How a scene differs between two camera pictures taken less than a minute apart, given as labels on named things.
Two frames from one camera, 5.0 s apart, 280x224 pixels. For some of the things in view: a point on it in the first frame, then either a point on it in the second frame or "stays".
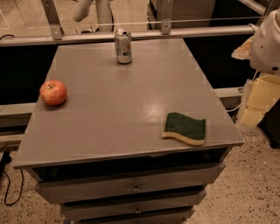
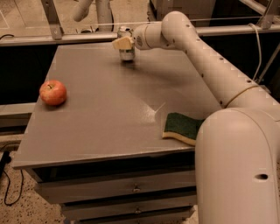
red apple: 53,92 stays
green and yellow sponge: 189,129 stays
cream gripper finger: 243,52 -> 145,37
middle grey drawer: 73,212 stays
